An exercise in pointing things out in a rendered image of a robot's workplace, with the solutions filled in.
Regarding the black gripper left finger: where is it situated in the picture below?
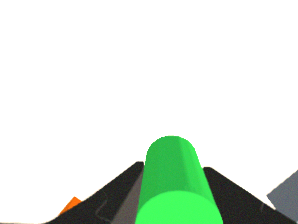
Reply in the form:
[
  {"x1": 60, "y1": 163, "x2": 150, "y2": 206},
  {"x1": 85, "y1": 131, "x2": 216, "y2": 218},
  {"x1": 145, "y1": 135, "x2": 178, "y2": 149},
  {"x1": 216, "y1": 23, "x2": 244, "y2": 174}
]
[{"x1": 39, "y1": 161, "x2": 145, "y2": 224}]

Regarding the green cylinder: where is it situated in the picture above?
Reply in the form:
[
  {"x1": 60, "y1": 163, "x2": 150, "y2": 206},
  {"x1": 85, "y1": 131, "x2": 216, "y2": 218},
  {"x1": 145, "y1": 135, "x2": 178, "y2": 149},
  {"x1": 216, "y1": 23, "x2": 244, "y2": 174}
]
[{"x1": 135, "y1": 135, "x2": 223, "y2": 224}]

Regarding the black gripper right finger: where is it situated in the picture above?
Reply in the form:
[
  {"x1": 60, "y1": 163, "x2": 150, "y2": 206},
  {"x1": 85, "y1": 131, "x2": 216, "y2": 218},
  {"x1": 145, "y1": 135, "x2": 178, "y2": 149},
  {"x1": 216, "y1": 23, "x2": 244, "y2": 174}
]
[{"x1": 202, "y1": 166, "x2": 298, "y2": 224}]

